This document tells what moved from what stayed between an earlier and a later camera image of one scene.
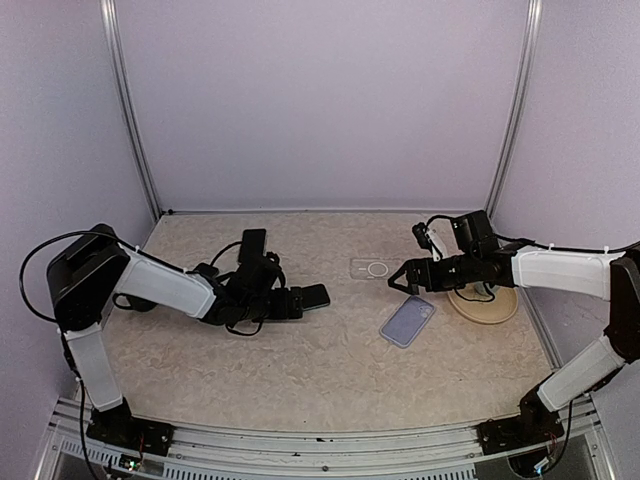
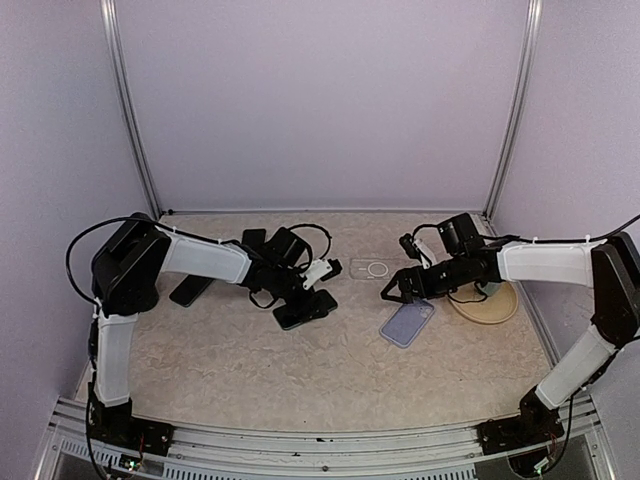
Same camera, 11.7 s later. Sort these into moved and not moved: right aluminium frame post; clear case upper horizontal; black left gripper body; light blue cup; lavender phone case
Moved: black left gripper body
Not moved: lavender phone case; right aluminium frame post; light blue cup; clear case upper horizontal
